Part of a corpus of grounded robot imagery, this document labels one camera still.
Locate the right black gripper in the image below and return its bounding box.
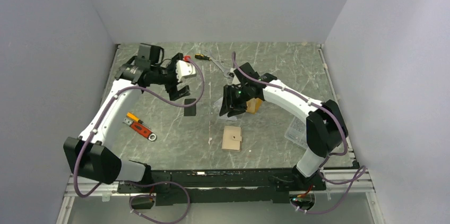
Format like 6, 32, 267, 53
219, 84, 252, 117

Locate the silver credit card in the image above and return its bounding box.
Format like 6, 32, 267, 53
218, 114, 238, 121

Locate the black credit card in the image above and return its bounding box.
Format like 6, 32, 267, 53
184, 98, 197, 117

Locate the beige leather card holder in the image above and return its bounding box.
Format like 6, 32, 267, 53
222, 126, 243, 151

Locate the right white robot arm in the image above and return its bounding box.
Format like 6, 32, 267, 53
219, 63, 348, 189

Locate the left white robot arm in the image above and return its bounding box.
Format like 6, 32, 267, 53
63, 44, 197, 192

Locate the orange credit card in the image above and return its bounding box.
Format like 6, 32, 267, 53
246, 98, 263, 114

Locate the black yellow screwdriver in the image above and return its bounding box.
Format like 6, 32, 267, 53
194, 54, 213, 61

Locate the red adjustable wrench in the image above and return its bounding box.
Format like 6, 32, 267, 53
123, 117, 157, 142

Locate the clear plastic screw box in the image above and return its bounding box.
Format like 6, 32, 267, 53
284, 117, 308, 150

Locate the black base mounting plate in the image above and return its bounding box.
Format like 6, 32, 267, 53
117, 168, 326, 206

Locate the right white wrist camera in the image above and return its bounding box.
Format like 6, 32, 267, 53
228, 68, 240, 85

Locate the orange handled screwdriver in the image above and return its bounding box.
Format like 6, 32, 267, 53
126, 112, 144, 124

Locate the aluminium frame rail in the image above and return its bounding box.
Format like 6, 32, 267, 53
56, 169, 387, 223

